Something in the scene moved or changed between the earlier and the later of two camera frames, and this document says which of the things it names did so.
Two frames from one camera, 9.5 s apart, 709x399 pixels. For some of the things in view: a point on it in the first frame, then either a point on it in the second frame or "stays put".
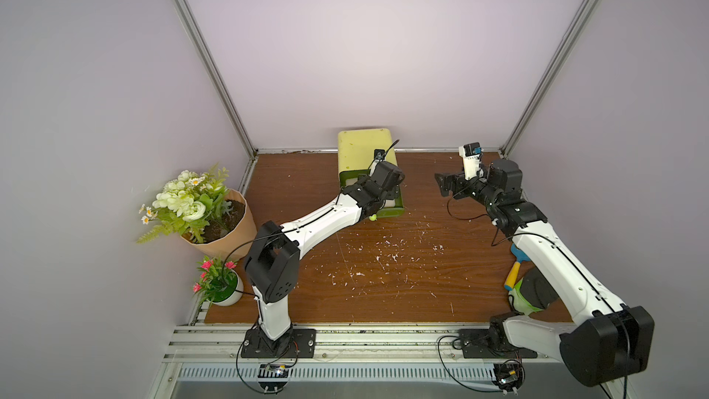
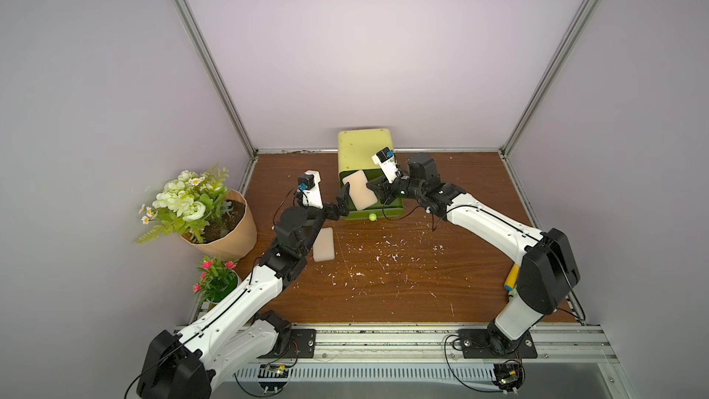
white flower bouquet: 196,202 stays put
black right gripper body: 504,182 → 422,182
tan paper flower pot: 232,233 stays put
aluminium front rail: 351,344 stays put
